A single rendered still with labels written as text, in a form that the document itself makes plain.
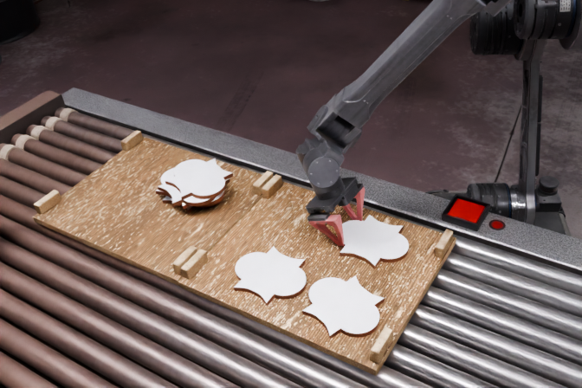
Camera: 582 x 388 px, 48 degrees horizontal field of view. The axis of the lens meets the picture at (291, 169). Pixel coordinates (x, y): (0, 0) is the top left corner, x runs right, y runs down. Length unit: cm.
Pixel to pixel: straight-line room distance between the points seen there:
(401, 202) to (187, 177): 46
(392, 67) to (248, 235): 46
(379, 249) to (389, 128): 211
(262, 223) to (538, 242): 54
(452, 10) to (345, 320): 53
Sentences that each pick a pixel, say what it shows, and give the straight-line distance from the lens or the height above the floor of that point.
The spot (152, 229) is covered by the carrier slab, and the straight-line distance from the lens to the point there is 138.
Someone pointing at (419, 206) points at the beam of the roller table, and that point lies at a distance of 140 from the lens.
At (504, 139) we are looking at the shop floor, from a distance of 330.
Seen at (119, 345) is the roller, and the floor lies 91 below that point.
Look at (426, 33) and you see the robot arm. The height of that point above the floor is 136.
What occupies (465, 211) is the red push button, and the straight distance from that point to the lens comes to 138.
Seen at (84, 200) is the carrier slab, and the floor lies 94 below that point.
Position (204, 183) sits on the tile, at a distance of 139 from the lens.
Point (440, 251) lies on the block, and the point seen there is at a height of 95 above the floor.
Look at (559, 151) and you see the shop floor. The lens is 327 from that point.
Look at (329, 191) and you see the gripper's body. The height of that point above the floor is 105.
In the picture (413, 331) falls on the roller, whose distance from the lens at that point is 116.
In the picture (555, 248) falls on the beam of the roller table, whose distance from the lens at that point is 135.
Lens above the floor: 181
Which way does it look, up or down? 36 degrees down
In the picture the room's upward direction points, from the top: 5 degrees counter-clockwise
